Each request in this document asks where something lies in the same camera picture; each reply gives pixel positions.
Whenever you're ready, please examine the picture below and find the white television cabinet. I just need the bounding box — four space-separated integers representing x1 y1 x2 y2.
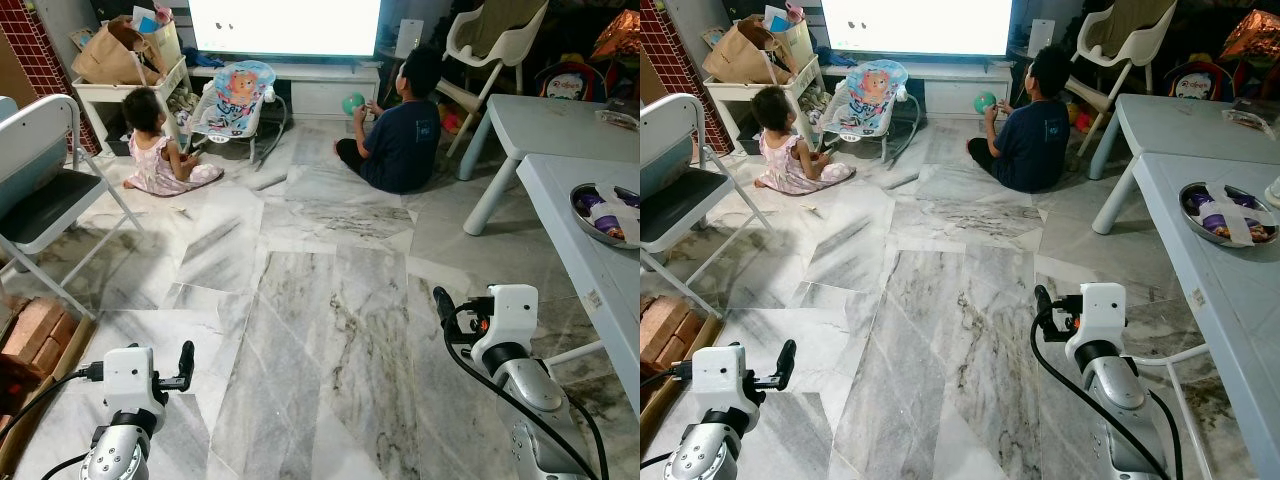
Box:
820 58 1013 119
188 58 383 119

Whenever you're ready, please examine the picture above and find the bright television screen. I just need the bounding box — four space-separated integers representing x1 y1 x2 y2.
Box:
188 0 383 59
820 0 1014 59

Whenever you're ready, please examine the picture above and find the grey plastic folding table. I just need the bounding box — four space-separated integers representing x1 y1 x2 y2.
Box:
457 94 641 237
516 154 641 411
1132 152 1280 480
1089 94 1280 237

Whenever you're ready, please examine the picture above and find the small white box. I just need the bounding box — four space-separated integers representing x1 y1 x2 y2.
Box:
394 17 427 60
1027 17 1057 60

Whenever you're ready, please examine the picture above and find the red brick stack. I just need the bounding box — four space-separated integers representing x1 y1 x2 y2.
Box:
3 296 81 368
640 295 707 367

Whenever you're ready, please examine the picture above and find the blue baby bouncer seat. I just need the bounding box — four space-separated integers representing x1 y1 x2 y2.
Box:
818 59 923 163
188 60 289 163

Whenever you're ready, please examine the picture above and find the white plastic high chair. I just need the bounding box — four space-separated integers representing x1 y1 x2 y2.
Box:
1064 0 1181 153
438 0 552 159

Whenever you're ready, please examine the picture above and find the grey folding chair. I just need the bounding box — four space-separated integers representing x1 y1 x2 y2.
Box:
0 93 147 321
640 93 773 321

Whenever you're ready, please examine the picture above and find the girl in pink dress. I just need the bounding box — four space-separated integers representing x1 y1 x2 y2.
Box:
121 86 225 198
751 85 857 197

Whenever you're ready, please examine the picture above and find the boy in dark shirt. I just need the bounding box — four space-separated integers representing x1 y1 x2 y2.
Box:
335 44 445 196
966 44 1074 195

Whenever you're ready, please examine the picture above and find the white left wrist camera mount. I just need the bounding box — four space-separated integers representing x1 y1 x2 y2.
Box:
103 346 164 416
692 346 756 416

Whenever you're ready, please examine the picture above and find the translucent tape strip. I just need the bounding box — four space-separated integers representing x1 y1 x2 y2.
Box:
595 184 641 219
1222 192 1277 248
1203 184 1275 239
603 208 641 248

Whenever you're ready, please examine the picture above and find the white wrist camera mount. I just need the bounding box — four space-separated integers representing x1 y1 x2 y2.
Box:
692 346 756 416
103 346 164 416
1064 283 1129 366
470 284 540 366

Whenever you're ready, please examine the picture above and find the brown paper bag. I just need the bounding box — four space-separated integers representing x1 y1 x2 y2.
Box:
701 18 793 87
71 18 163 87

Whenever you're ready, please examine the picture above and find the white storage shelf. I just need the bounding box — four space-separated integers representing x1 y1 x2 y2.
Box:
71 22 193 157
700 22 823 157

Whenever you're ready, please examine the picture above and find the brown cardboard box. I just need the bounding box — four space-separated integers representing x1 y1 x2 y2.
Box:
640 295 727 443
0 295 97 477

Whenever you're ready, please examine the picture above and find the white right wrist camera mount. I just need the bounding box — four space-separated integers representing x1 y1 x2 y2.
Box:
470 284 540 366
1064 283 1129 366

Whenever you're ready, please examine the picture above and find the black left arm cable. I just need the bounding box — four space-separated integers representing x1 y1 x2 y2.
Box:
640 360 694 393
0 362 105 441

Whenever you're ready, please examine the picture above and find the purple noodle packet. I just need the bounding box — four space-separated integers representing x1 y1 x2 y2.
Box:
1196 192 1273 243
580 192 641 243

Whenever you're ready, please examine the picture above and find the round metal bowl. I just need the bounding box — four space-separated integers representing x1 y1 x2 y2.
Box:
1178 181 1279 248
569 182 641 249

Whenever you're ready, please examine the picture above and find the orange foil balloon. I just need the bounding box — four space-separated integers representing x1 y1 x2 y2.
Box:
1221 8 1280 63
591 8 641 63

